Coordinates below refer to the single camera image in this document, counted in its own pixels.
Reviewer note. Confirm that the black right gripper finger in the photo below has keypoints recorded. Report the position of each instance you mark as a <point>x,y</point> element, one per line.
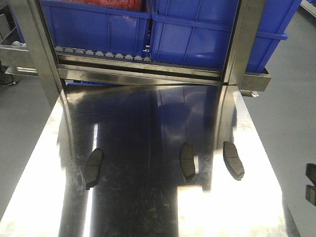
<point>310,195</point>
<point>311,172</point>

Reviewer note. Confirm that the grey brake pad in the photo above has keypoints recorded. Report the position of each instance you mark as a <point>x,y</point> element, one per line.
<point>92,168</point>
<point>187,162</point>
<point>232,161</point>

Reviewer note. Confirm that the right blue plastic bin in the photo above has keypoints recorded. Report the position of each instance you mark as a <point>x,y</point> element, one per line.
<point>197,32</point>

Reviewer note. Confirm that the blue plastic bin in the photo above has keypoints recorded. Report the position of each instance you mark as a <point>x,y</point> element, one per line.
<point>197,32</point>
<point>97,28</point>

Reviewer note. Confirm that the left blue plastic bin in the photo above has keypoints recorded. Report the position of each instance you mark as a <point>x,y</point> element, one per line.
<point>97,28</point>

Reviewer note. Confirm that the grey roller track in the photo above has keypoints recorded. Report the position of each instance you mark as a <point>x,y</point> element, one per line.
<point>88,53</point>

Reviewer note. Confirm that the stainless steel rack frame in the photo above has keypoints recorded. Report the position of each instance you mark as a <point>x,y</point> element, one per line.
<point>39,57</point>

